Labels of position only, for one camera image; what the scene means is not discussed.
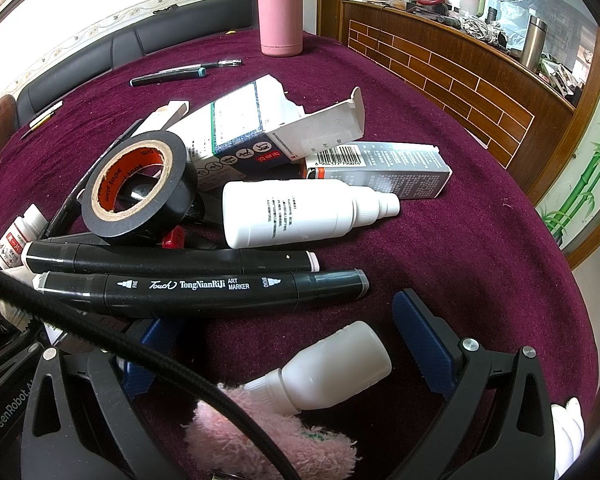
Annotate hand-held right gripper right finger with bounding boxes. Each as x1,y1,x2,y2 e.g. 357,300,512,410
392,289,554,480

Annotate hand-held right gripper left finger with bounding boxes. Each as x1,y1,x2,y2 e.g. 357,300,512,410
22,317,182,480

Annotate small white dropper bottle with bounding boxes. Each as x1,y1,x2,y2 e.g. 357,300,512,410
243,321,393,415

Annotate fluffy plush cloth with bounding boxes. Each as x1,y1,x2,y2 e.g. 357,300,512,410
182,384,358,480

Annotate black tape roll red core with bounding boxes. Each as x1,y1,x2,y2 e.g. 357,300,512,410
81,131,199,238

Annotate white spray bottle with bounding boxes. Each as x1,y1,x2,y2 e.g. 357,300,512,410
222,180,402,249

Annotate black marker grey cap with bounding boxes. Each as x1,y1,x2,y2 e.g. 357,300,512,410
32,269,370,317

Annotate black marker pink caps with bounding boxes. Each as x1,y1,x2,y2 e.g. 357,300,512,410
21,241,322,276

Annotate small red object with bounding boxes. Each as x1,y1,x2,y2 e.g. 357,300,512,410
162,226,187,250

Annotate small white medicine bottle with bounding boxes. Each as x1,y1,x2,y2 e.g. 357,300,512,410
0,205,47,273

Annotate grey carton with barcode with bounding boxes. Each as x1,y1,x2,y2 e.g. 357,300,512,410
300,141,452,200

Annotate slim white box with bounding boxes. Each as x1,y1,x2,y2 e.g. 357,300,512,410
140,100,188,133

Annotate open white carton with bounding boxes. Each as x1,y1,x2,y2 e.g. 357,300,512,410
172,74,366,193

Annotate wooden brick-pattern counter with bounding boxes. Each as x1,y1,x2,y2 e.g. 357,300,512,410
339,0,581,196

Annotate black pen teal end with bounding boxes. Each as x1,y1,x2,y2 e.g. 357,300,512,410
130,65,209,87

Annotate black leather sofa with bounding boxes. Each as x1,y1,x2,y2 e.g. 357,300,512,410
15,0,261,121

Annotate steel thermos cup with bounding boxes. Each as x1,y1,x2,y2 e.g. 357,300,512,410
521,15,547,72

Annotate black kettle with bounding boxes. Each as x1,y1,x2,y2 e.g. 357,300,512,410
416,0,452,16

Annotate pink thermos bottle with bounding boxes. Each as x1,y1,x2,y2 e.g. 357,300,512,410
257,0,304,57

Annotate black braided cable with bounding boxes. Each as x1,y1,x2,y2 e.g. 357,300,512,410
0,261,302,480

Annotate bamboo wall sticker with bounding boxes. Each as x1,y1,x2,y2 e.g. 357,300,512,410
537,110,600,251

